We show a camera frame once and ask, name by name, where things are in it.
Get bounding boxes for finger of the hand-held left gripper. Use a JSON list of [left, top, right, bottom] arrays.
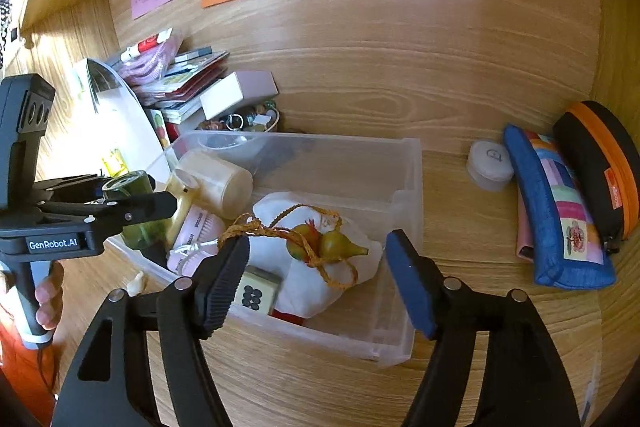
[[32, 174, 116, 204], [41, 191, 179, 238]]

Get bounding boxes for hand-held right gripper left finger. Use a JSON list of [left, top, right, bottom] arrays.
[[50, 234, 251, 427]]

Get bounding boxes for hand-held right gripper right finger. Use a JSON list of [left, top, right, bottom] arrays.
[[385, 229, 583, 427]]

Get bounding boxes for green glass bottle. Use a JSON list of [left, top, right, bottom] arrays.
[[102, 170, 173, 250]]

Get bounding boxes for cream mahjong tile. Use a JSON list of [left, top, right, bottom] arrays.
[[231, 264, 283, 315]]

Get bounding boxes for pink brush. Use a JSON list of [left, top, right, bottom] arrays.
[[166, 206, 228, 275]]

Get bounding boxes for red velvet drawstring pouch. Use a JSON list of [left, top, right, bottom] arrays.
[[272, 311, 307, 327]]

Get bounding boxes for cream cylindrical container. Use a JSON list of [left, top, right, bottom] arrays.
[[164, 150, 254, 248]]

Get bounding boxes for white cloth pouch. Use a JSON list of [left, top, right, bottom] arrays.
[[251, 191, 383, 319]]

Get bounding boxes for gourd charm with orange cord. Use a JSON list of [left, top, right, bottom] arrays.
[[217, 203, 370, 290]]

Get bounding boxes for translucent plastic storage box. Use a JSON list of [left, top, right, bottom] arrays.
[[102, 130, 423, 369]]

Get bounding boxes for wooden desktop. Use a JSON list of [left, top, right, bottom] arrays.
[[50, 127, 640, 427]]

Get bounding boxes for person's left hand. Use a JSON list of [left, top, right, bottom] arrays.
[[35, 259, 67, 332]]

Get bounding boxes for small cream figurine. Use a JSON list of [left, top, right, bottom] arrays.
[[125, 271, 147, 298]]

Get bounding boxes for fruit print box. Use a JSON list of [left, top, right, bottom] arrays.
[[149, 108, 174, 152]]

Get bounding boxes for white folded carton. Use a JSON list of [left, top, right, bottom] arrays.
[[75, 57, 171, 180]]

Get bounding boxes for pink wallet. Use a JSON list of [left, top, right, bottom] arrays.
[[515, 192, 538, 262]]

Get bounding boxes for bowl of trinkets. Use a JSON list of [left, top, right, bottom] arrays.
[[196, 102, 281, 134]]

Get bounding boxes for stack of books and packets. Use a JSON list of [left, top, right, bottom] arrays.
[[117, 27, 231, 124]]

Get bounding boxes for round white container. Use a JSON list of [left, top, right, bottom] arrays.
[[466, 139, 516, 192]]

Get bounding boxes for white box with grey lid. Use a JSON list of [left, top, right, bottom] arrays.
[[200, 71, 278, 120]]

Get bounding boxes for blue patchwork pencil case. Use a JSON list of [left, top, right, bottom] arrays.
[[502, 123, 618, 290]]

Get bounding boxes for orange trousers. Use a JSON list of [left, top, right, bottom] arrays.
[[0, 307, 57, 414]]

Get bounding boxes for black and orange zip case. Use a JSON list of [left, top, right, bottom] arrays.
[[552, 101, 640, 255]]

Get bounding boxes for white woven bag with cords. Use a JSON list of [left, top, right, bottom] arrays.
[[0, 0, 15, 68]]

